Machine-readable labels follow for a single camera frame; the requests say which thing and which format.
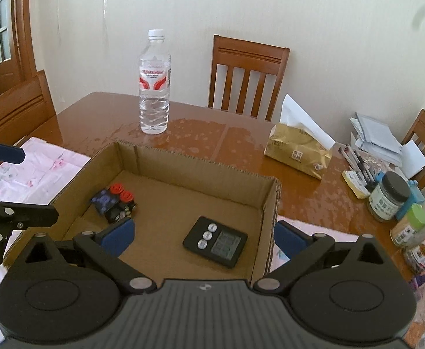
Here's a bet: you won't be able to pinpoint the blue black toy cube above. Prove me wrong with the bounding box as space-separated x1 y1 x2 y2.
90 183 137 224

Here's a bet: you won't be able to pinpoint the wooden chair left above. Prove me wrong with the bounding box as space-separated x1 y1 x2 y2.
0 70 56 145

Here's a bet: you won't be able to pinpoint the pink floral tablecloth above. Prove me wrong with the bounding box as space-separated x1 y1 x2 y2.
0 136 361 349

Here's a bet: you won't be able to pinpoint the yellow sticky notes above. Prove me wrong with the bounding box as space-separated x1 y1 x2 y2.
342 170 370 199

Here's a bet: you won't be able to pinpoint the cardboard box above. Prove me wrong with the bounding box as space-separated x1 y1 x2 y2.
2 140 283 286

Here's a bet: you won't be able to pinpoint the gold tissue pack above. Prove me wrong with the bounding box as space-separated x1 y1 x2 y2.
264 94 335 180

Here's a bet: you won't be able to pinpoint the green lid jar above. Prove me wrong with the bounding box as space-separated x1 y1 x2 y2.
390 203 425 247

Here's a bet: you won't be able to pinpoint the stack of papers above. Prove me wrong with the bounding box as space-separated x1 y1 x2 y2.
350 113 425 179

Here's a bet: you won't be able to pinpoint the wooden door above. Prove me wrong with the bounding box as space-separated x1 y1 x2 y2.
0 0 37 94

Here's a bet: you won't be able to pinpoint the clear water bottle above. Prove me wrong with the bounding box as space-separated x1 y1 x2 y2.
138 29 172 135

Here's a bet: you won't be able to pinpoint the wooden chair far middle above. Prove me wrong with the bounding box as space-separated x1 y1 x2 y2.
208 35 290 121

